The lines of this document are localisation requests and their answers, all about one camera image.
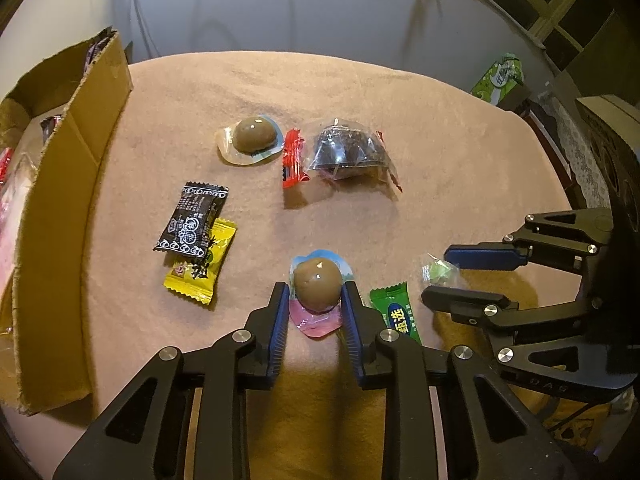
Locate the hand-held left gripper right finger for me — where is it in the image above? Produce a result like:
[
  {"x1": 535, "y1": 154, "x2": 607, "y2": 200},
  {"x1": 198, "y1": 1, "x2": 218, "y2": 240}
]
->
[{"x1": 341, "y1": 281, "x2": 581, "y2": 480}]

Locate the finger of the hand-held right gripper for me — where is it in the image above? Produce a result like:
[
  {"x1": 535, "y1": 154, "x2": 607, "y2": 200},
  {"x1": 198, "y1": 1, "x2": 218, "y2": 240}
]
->
[
  {"x1": 421, "y1": 286, "x2": 636, "y2": 405},
  {"x1": 444, "y1": 208, "x2": 615, "y2": 276}
]

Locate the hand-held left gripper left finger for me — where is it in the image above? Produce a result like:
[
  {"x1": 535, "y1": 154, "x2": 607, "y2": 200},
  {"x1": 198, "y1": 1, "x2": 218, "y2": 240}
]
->
[{"x1": 52, "y1": 281, "x2": 291, "y2": 480}]

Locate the clear green candy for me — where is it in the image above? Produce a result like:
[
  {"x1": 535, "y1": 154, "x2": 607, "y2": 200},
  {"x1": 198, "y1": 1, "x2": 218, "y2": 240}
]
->
[{"x1": 421, "y1": 254, "x2": 461, "y2": 285}]

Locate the green candy wrapper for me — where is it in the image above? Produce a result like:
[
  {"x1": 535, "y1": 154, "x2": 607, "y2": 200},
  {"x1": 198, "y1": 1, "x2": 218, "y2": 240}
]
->
[{"x1": 369, "y1": 282, "x2": 423, "y2": 346}]

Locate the braised egg packet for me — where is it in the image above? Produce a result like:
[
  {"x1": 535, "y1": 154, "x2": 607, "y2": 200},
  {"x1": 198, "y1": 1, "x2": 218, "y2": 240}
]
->
[
  {"x1": 216, "y1": 115, "x2": 285, "y2": 167},
  {"x1": 290, "y1": 249, "x2": 357, "y2": 337}
]

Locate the yellow candy wrapper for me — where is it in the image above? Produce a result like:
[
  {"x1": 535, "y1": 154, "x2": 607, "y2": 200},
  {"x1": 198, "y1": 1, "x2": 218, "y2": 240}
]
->
[{"x1": 163, "y1": 217, "x2": 238, "y2": 305}]

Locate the black candy wrapper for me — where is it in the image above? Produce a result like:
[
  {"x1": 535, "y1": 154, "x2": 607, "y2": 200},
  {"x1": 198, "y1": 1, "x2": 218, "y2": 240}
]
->
[{"x1": 153, "y1": 181, "x2": 230, "y2": 257}]

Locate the clear packet of dark fruit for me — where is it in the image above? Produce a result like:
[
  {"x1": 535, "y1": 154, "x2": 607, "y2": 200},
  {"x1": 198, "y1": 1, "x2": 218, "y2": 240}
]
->
[{"x1": 306, "y1": 117, "x2": 403, "y2": 193}]

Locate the brown cardboard box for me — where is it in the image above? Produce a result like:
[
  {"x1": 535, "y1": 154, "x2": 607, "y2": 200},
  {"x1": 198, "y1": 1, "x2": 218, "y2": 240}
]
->
[{"x1": 0, "y1": 27, "x2": 133, "y2": 416}]

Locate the dark red candy wrapper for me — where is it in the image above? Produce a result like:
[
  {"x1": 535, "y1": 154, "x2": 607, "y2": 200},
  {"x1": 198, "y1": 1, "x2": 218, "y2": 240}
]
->
[{"x1": 40, "y1": 115, "x2": 64, "y2": 144}]

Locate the white lace cloth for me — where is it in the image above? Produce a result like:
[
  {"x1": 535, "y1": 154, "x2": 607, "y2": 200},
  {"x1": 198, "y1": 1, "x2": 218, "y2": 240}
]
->
[{"x1": 547, "y1": 95, "x2": 601, "y2": 196}]

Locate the green white carton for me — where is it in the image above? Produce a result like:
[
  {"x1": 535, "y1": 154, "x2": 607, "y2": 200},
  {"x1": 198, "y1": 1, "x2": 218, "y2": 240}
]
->
[{"x1": 471, "y1": 52, "x2": 526, "y2": 107}]

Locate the yellow patterned cushion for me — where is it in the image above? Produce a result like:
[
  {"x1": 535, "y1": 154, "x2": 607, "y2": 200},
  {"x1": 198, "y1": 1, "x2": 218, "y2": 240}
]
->
[{"x1": 542, "y1": 392, "x2": 608, "y2": 443}]

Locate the white window frame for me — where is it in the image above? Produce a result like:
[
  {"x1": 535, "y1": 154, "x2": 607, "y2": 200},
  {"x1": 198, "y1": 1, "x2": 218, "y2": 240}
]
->
[{"x1": 470, "y1": 0, "x2": 616, "y2": 56}]

